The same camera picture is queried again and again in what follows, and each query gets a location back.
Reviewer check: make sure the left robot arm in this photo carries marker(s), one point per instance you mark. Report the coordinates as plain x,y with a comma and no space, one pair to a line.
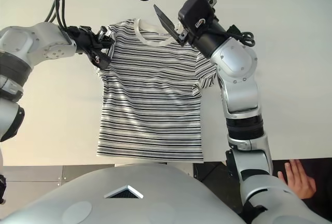
39,42

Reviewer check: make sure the person's hand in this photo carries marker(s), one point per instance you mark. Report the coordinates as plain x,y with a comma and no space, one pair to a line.
298,180

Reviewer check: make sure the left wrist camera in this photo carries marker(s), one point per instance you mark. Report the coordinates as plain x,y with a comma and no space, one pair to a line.
99,60

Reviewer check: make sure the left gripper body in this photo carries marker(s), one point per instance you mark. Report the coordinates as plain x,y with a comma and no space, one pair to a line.
83,38

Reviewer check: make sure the striped T-shirt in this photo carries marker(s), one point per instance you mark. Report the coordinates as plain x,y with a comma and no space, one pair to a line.
150,91

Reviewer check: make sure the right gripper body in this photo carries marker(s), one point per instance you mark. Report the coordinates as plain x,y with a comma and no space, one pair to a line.
210,41

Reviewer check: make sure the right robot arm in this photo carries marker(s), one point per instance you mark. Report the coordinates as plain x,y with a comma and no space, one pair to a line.
238,78

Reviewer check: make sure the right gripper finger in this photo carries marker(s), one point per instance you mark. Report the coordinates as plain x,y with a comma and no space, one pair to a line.
167,23

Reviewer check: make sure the robot body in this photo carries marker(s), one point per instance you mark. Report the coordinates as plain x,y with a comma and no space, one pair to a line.
145,198

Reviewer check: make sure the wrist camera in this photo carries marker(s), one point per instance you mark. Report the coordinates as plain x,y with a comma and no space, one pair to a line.
195,11
99,60

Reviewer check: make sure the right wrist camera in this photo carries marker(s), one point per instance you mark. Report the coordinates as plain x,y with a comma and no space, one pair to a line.
195,11

